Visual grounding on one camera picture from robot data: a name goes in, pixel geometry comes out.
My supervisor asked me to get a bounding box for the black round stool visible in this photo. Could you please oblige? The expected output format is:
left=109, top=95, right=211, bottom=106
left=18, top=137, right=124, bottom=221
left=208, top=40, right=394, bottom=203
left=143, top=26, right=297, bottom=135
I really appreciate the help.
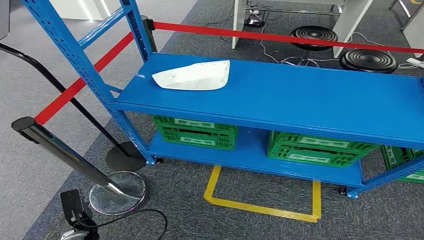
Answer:
left=281, top=25, right=339, bottom=68
left=339, top=49, right=398, bottom=74

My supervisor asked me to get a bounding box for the black power adapter box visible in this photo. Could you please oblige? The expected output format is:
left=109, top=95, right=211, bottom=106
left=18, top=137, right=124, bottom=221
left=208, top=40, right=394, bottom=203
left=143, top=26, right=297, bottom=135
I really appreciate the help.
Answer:
left=244, top=18, right=265, bottom=28

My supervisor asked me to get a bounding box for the grey metal-legged table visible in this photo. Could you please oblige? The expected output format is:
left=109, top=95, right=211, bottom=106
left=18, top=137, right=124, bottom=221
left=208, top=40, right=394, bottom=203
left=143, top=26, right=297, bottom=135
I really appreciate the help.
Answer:
left=389, top=0, right=424, bottom=59

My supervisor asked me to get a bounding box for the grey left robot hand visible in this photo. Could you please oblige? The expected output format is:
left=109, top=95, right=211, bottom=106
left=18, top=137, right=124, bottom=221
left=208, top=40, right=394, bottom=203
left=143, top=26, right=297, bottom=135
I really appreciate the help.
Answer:
left=60, top=189, right=94, bottom=229

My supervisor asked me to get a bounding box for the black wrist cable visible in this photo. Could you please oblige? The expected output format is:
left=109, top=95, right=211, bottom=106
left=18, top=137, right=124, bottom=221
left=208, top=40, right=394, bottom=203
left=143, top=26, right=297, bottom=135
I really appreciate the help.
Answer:
left=82, top=208, right=169, bottom=240

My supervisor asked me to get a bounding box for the white power strip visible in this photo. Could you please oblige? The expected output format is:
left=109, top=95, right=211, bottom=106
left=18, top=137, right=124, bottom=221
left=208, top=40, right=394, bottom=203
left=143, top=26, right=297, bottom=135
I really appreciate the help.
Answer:
left=406, top=57, right=424, bottom=69

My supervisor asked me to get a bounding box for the white desk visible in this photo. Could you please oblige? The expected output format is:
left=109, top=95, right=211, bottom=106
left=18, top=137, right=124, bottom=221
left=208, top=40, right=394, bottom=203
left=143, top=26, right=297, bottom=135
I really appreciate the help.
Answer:
left=231, top=0, right=374, bottom=59

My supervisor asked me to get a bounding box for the blue metal shelf rack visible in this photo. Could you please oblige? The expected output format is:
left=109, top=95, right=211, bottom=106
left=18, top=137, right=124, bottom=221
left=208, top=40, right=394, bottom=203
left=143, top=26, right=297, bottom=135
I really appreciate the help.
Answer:
left=21, top=0, right=424, bottom=200

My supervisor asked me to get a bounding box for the chrome stanchion post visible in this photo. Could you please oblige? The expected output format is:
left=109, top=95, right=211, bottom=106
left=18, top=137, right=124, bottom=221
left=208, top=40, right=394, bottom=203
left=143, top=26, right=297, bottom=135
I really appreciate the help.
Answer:
left=11, top=115, right=148, bottom=216

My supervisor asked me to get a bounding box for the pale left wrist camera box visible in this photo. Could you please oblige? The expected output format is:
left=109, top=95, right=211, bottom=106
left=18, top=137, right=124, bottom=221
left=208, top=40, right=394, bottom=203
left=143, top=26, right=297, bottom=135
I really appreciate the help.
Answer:
left=60, top=229, right=90, bottom=240

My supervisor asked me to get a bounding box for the black curved pole stand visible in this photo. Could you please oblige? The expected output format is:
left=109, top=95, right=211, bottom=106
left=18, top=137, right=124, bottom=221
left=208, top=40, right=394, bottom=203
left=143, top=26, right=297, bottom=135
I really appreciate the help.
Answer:
left=0, top=42, right=147, bottom=172

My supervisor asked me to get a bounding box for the white plastic shell part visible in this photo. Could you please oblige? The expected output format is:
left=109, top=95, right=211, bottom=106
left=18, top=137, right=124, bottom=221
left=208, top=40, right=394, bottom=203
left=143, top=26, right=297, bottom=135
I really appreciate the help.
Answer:
left=151, top=59, right=231, bottom=91

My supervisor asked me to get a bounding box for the white counter with light strips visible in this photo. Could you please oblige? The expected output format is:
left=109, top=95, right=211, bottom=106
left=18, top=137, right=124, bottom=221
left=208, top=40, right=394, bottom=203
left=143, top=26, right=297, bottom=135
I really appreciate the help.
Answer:
left=49, top=0, right=121, bottom=21

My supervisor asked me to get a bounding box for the dark grey panel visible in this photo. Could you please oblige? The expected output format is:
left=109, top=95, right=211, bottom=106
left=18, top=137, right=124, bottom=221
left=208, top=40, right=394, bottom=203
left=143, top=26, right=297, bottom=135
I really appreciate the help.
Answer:
left=0, top=0, right=11, bottom=41

